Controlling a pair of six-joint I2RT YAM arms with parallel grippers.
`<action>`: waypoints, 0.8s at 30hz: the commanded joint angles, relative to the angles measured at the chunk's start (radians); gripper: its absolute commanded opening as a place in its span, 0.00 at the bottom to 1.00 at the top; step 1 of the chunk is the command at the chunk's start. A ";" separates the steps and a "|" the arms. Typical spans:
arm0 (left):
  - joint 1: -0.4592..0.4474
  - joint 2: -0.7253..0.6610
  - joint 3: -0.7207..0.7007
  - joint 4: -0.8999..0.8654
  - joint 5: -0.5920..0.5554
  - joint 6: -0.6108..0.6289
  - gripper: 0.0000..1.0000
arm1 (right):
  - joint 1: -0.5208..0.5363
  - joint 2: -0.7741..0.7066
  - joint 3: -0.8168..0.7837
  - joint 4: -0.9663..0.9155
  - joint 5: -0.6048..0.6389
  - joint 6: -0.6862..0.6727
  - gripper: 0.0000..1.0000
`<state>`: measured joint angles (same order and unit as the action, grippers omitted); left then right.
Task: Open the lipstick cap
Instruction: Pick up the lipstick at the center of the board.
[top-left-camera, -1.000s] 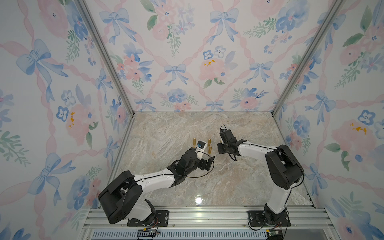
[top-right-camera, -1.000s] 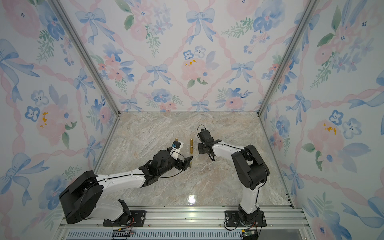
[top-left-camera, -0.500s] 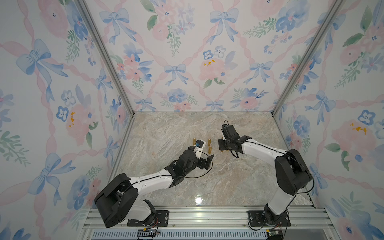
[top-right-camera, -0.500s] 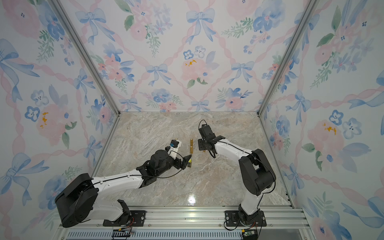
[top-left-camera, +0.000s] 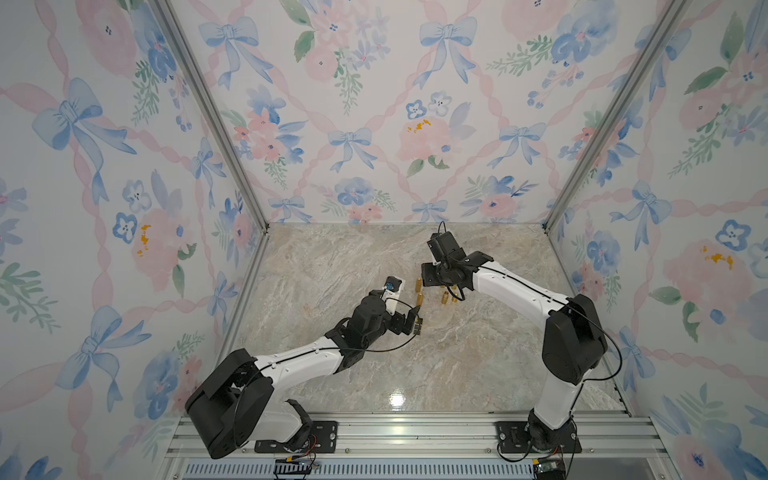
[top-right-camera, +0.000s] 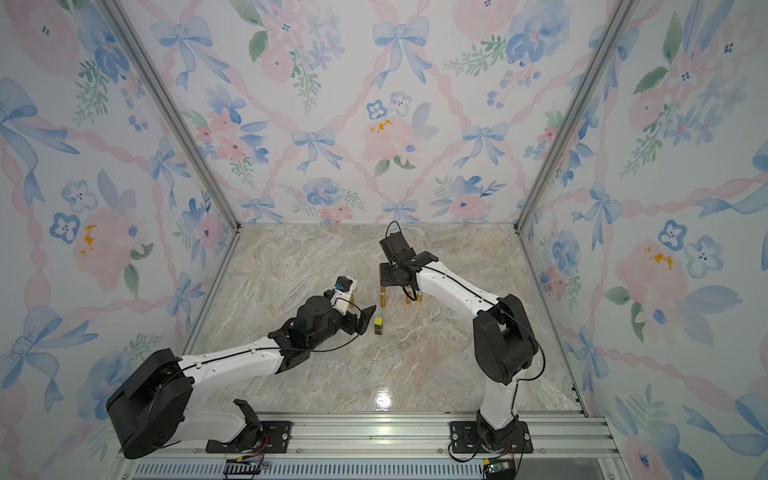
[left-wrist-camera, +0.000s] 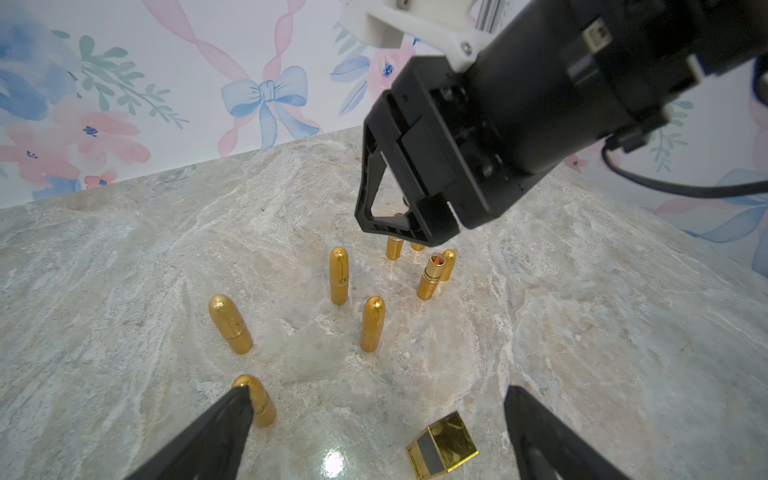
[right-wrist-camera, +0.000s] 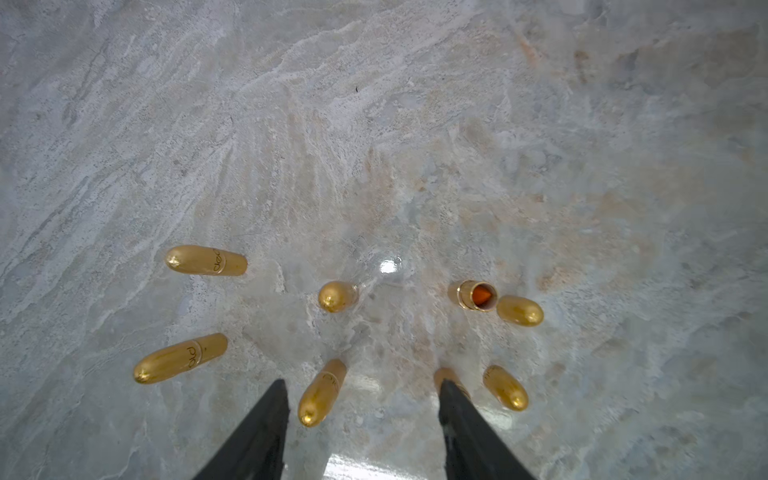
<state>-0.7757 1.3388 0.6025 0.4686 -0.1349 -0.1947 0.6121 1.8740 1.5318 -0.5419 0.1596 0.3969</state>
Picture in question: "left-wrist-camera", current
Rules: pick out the square gold black lipstick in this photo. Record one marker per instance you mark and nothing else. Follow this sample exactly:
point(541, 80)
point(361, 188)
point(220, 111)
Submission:
point(441, 447)

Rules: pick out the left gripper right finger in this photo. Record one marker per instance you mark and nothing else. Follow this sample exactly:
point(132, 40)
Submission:
point(545, 447)

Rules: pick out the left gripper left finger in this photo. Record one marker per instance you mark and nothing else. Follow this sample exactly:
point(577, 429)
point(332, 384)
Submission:
point(209, 448)

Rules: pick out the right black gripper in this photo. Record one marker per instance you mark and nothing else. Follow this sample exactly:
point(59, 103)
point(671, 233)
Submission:
point(444, 150)

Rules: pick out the gold lipstick base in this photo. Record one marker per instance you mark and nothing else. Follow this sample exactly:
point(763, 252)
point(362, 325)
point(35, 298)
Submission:
point(431, 276)

